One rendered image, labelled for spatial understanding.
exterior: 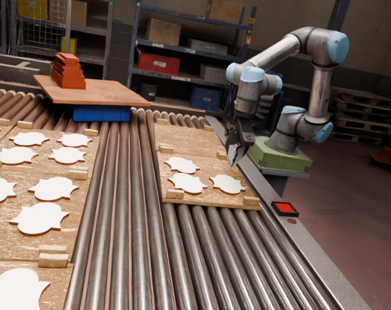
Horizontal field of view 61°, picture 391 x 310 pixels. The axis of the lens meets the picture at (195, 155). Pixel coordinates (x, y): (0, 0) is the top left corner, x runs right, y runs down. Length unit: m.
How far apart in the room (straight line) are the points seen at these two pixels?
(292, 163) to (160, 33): 4.17
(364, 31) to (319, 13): 1.04
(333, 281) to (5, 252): 0.82
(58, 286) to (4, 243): 0.19
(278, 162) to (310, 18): 5.40
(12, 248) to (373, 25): 7.33
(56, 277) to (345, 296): 0.70
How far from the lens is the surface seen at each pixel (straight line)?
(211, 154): 1.56
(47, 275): 0.81
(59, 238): 0.91
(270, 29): 6.65
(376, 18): 7.68
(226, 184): 1.27
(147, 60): 5.56
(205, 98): 5.83
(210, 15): 5.65
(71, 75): 1.90
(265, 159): 1.70
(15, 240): 0.91
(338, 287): 1.02
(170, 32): 5.64
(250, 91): 1.16
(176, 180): 1.22
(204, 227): 1.04
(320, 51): 1.52
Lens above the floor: 1.48
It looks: 21 degrees down
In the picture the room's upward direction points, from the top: 12 degrees clockwise
